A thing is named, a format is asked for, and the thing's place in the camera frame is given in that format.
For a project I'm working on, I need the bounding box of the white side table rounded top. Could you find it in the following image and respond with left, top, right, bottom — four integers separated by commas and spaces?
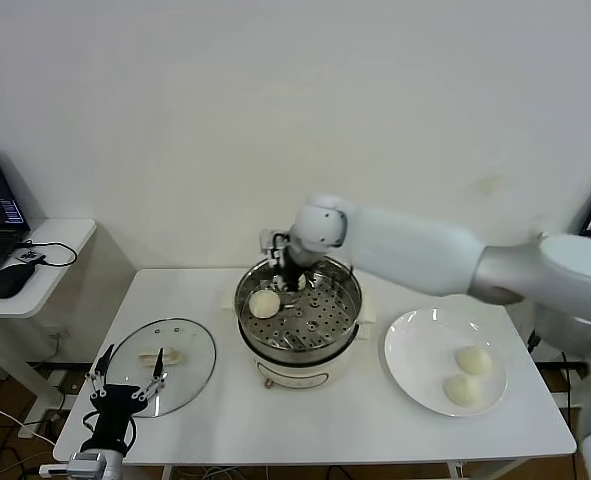
0, 218, 99, 441

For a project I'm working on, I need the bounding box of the perforated steel steamer basket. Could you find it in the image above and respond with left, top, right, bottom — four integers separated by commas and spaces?
233, 252, 364, 357

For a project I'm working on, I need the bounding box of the black computer mouse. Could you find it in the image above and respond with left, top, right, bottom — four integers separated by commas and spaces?
0, 262, 39, 300

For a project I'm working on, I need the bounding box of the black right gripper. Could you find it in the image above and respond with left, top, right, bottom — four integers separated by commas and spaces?
273, 247, 305, 294

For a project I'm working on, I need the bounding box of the cream electric cooker pot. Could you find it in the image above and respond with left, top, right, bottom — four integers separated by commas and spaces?
218, 292, 378, 392

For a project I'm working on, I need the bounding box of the white round plate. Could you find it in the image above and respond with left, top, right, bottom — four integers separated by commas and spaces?
383, 308, 508, 417

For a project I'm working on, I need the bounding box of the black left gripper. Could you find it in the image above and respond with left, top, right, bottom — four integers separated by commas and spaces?
87, 344, 167, 454

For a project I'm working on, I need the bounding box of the thin black looped cable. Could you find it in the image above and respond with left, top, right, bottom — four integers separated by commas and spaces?
19, 240, 79, 269

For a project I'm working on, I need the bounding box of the white wall socket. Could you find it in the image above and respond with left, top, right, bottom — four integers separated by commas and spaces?
38, 324, 72, 344

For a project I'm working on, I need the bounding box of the glass pot lid cream handle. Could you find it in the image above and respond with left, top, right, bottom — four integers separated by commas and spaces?
103, 318, 218, 420

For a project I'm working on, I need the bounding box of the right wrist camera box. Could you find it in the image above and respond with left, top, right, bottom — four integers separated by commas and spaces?
258, 228, 289, 254

